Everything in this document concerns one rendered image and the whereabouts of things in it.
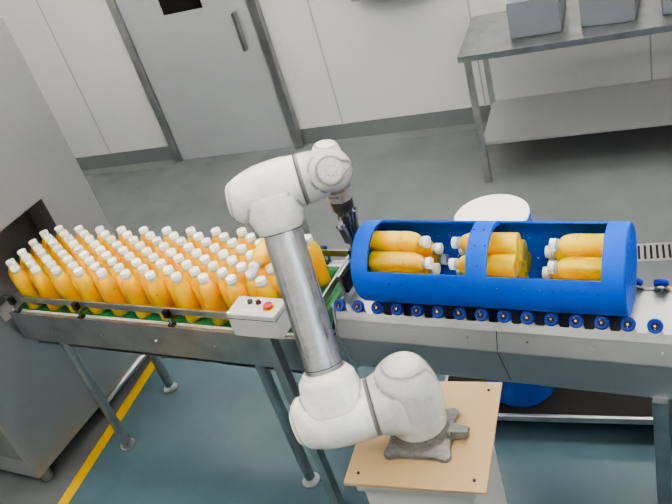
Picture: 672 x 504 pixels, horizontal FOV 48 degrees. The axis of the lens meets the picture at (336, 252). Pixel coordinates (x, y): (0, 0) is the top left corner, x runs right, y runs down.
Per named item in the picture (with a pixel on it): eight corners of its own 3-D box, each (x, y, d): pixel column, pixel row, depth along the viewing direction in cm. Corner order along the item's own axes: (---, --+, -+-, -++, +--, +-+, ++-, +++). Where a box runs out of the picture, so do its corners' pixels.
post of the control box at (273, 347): (341, 509, 315) (267, 332, 262) (333, 508, 317) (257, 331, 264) (345, 502, 318) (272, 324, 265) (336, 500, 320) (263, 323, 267)
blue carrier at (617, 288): (627, 335, 219) (623, 248, 207) (358, 315, 260) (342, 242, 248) (638, 286, 241) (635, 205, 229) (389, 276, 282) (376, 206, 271)
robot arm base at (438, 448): (465, 464, 192) (461, 450, 189) (383, 459, 201) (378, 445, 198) (474, 411, 206) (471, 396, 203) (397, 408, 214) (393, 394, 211)
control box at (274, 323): (282, 339, 256) (273, 317, 251) (235, 335, 266) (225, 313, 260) (295, 320, 263) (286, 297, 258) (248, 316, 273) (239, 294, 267)
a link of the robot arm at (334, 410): (384, 446, 189) (300, 470, 190) (380, 423, 205) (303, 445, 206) (295, 151, 180) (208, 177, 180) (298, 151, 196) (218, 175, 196)
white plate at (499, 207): (540, 221, 266) (540, 224, 267) (515, 186, 290) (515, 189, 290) (465, 243, 267) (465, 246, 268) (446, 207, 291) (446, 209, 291)
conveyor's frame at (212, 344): (378, 502, 314) (318, 343, 266) (92, 444, 391) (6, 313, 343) (414, 416, 347) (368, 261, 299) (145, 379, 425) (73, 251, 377)
